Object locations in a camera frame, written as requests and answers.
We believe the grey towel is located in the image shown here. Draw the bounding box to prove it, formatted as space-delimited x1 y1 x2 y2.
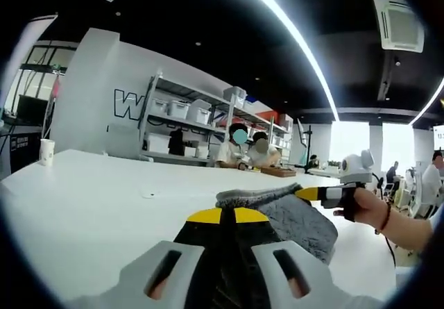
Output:
214 183 339 267

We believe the person's right hand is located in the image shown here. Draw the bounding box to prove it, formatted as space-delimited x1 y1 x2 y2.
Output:
332 186 389 233

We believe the wooden tray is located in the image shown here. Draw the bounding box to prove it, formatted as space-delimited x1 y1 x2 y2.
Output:
259 165 298 178

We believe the black tripod stand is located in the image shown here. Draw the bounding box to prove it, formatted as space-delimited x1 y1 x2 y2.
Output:
300 124 315 176

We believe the white office chair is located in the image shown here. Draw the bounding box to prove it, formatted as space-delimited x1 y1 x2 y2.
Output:
408 168 429 219

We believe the black ceiling track light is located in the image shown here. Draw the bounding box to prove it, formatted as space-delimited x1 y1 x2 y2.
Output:
377 53 403 101

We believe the short ceiling light strip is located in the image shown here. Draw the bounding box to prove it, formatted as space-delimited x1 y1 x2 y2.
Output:
409 78 444 126

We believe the grey metal shelf rack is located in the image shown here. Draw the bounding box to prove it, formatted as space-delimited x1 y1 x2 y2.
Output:
138 69 292 168

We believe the long ceiling light strip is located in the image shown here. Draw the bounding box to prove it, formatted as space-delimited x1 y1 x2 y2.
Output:
235 0 341 122

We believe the black bag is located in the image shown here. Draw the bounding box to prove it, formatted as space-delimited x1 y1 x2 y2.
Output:
168 128 185 156

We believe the ceiling air conditioner unit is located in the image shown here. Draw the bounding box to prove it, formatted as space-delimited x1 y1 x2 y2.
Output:
373 0 426 53

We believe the white paper cup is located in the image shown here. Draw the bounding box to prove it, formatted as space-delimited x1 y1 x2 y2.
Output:
39 138 56 167

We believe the row of white storage bins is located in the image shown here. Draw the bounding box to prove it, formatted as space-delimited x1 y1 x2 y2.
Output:
151 86 291 157

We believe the black monitor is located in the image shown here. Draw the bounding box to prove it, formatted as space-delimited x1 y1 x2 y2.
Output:
17 94 50 126

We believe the red bead bracelet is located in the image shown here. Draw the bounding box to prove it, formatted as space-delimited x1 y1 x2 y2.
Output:
374 203 393 235

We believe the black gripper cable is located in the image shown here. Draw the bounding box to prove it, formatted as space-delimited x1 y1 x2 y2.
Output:
371 172 399 272

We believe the white wall sign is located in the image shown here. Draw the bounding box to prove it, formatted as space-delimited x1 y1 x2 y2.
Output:
432 124 444 150

